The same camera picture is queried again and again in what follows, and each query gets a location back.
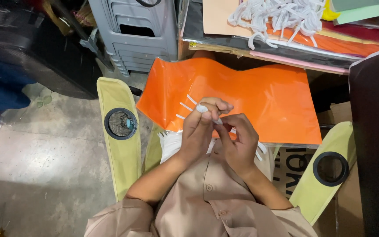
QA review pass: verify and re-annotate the pile of white cord handles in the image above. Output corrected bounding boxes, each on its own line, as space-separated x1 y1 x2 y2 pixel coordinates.
227 0 327 50

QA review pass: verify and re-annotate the black suitcase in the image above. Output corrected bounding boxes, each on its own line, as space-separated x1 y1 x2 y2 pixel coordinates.
0 0 103 100

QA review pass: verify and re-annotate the printed cardboard box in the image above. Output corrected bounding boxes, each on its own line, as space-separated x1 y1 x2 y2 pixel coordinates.
271 101 365 237

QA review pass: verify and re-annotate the dark brown board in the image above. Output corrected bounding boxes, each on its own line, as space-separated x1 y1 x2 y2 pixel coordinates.
349 42 379 237

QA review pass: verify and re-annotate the person's right hand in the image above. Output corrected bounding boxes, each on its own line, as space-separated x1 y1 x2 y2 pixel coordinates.
213 113 260 178

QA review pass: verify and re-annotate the white plastic bag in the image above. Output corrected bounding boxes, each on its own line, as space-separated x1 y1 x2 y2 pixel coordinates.
158 130 217 164

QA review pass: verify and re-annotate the bunch of white cords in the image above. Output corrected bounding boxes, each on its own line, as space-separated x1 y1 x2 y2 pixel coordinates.
176 94 268 162

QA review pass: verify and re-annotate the orange glossy paper sheet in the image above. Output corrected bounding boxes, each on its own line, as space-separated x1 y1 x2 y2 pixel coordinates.
136 57 322 145

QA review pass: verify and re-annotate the person's left hand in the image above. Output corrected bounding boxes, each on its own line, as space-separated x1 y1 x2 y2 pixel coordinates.
178 96 235 164

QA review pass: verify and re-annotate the stack of coloured paper sheets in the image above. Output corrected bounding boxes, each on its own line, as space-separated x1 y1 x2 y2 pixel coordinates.
178 0 379 75

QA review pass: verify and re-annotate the stack of grey plastic stools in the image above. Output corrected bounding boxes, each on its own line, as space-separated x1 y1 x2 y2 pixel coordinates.
88 0 179 77

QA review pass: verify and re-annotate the yellow-green folding chair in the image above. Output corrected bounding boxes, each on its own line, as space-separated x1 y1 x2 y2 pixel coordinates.
96 77 357 226

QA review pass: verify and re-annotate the person's beige shirt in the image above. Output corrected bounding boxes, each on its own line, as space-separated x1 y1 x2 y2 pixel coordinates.
84 138 319 237

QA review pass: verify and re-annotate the yellow plastic item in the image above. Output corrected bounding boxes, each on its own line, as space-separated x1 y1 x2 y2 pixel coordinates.
321 0 341 21

